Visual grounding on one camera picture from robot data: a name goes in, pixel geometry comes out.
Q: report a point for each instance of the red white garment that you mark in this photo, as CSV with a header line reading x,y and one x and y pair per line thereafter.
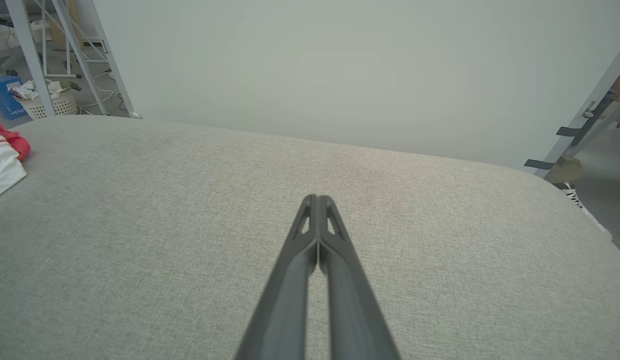
x,y
2,165

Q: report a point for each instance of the white perforated laundry basket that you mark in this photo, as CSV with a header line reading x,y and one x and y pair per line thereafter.
x,y
64,106

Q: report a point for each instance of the grey metal frame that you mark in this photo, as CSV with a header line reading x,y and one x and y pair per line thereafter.
x,y
32,60

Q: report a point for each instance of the grey metal post with bracket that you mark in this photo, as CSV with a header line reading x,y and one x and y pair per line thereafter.
x,y
565,145

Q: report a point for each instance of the blue cardboard box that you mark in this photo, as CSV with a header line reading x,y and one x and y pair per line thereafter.
x,y
0,100

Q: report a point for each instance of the white black patterned item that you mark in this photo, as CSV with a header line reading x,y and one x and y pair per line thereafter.
x,y
572,193

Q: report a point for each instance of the clothes pile in basket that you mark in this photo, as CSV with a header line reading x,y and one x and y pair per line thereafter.
x,y
27,91

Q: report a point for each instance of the beige lumpy object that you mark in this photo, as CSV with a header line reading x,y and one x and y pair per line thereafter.
x,y
565,170

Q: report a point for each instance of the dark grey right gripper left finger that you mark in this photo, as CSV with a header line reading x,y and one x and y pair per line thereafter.
x,y
284,310

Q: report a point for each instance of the grey fabric sofa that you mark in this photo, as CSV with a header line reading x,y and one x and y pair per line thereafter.
x,y
139,225

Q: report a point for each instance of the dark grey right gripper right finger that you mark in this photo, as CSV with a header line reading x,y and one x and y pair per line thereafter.
x,y
355,315

